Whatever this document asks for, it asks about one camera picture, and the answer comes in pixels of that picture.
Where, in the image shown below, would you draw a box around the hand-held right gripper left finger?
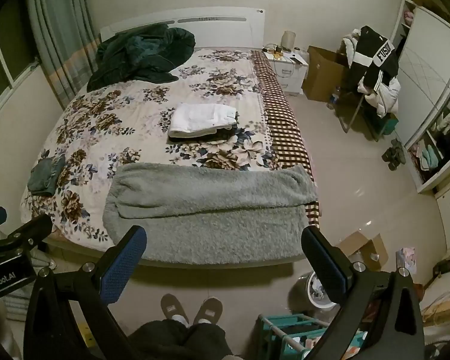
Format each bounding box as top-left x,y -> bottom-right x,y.
23,225 -> 147,360

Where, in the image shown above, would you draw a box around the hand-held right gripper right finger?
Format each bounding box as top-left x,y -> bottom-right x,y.
301,226 -> 425,360

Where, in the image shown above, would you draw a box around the grey fleece pants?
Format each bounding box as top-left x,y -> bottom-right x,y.
102,162 -> 319,265

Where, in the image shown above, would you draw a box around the white folded pants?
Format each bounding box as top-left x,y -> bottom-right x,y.
168,103 -> 239,138

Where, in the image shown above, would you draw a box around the pale striped cloth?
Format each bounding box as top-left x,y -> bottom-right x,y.
0,249 -> 56,323

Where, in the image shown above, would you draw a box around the brown bag on floor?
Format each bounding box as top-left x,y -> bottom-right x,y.
338,231 -> 389,271

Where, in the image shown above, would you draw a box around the teal folded jeans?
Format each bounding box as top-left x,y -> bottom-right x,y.
27,154 -> 66,196

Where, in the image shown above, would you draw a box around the person's brown slipper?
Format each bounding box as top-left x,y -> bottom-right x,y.
160,293 -> 190,325
193,297 -> 223,325

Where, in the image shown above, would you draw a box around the teal rack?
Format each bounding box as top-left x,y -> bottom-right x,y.
257,313 -> 364,360

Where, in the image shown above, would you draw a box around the printed packet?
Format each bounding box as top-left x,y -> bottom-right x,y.
396,247 -> 417,274

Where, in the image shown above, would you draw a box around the person's dark trouser legs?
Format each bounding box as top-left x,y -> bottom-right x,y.
127,319 -> 235,360

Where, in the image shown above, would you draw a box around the brown checked sheet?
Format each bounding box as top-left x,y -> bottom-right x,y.
251,50 -> 321,229

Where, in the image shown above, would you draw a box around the floral blanket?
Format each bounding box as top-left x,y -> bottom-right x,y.
20,47 -> 282,250

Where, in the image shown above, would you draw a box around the teal folded clothes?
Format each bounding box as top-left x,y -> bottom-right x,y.
415,144 -> 441,171

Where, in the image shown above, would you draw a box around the folding chair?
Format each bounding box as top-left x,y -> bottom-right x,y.
336,82 -> 389,142

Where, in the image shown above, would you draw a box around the window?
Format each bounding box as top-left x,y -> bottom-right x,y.
0,0 -> 41,115

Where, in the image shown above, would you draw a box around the dark folded clothes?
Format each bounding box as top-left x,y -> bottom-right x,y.
170,118 -> 241,144

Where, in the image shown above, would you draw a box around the white puffy jacket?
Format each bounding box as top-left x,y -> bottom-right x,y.
360,75 -> 402,118

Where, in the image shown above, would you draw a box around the open cardboard box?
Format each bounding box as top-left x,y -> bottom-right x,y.
302,46 -> 351,102

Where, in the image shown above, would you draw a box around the white nightstand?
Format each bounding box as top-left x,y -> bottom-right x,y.
264,49 -> 310,96

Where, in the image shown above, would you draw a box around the grey green curtain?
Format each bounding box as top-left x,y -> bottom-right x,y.
24,0 -> 100,100

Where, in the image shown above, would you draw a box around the white wardrobe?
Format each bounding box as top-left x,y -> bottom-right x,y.
388,0 -> 450,196

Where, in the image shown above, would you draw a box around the dark green quilted coat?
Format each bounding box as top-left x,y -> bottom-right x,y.
86,26 -> 196,92

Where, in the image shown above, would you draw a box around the black and white jacket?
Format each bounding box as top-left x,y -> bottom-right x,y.
351,25 -> 399,94

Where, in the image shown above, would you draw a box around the white bed with headboard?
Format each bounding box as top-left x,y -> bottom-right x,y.
20,6 -> 321,271

